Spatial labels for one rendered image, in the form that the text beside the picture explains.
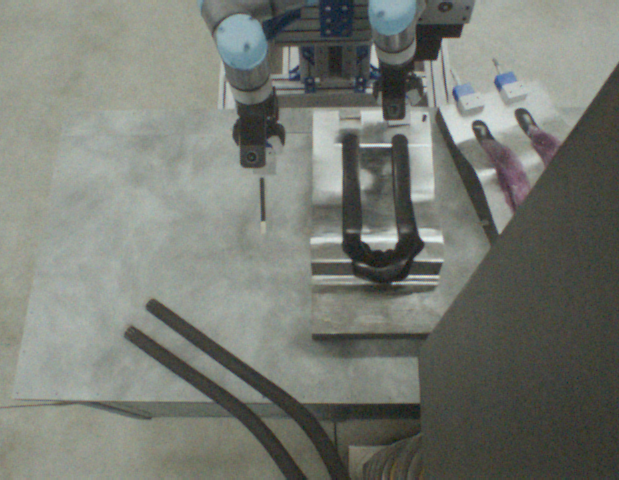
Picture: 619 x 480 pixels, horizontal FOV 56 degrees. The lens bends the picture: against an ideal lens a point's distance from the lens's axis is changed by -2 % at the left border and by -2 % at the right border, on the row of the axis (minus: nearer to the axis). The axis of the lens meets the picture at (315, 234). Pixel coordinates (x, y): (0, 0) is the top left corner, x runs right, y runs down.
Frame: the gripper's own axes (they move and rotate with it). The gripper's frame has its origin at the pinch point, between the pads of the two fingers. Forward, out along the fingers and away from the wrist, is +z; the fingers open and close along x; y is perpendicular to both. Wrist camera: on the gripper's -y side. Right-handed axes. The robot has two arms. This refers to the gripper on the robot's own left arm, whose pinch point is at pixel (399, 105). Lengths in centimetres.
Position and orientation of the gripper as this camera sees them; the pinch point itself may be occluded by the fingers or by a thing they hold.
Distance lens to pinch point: 132.1
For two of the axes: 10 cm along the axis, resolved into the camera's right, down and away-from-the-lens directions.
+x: -9.9, 0.4, 1.6
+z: 1.7, 2.3, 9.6
